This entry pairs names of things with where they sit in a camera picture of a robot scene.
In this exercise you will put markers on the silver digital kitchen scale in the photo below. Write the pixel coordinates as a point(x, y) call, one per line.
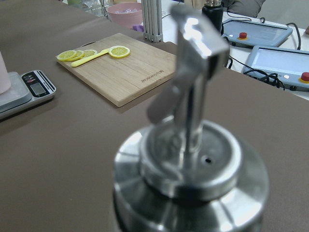
point(26, 91)

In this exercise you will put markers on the lemon slice toy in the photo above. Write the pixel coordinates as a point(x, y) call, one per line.
point(79, 55)
point(89, 52)
point(119, 51)
point(66, 55)

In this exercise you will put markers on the yellow plastic knife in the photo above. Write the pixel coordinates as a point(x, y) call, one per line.
point(90, 58)

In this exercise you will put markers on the blue teach pendant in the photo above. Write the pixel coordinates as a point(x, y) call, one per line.
point(288, 67)
point(243, 33)

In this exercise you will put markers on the pink plastic cup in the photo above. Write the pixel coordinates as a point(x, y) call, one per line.
point(5, 82)

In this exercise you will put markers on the purple cloth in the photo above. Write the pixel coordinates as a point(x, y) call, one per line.
point(138, 27)

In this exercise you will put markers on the person in grey jacket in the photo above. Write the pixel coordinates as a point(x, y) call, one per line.
point(250, 8)

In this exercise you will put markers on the bamboo cutting board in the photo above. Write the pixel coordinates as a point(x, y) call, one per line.
point(121, 80)

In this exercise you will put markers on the clear glass sauce bottle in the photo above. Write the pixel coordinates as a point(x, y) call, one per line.
point(183, 173)

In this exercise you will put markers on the pink bowl with ice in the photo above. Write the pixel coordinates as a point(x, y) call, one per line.
point(126, 14)

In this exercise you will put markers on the black water bottle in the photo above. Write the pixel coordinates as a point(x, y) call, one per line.
point(213, 9)

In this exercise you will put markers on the aluminium frame post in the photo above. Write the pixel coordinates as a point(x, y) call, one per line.
point(152, 20)

